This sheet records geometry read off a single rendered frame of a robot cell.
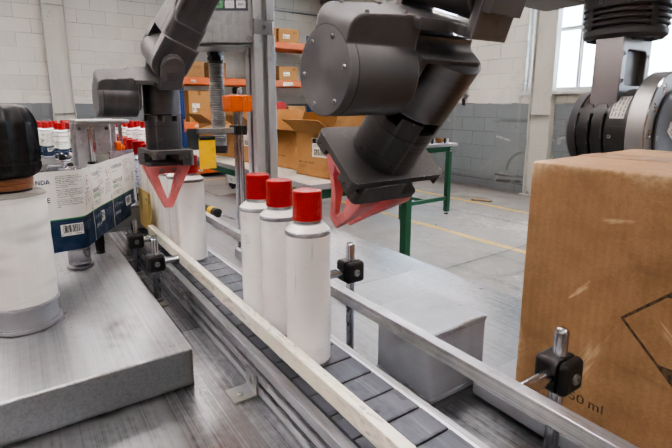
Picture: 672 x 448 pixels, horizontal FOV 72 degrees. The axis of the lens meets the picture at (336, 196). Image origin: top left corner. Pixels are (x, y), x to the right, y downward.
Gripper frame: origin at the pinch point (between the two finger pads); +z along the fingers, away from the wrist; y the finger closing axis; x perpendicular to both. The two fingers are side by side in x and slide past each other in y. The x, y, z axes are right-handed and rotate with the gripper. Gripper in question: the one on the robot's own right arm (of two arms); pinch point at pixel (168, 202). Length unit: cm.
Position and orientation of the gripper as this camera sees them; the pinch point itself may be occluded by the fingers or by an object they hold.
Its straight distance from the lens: 84.1
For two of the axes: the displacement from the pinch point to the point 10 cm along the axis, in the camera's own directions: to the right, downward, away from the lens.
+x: 8.2, -1.0, 5.7
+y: 5.8, 1.4, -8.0
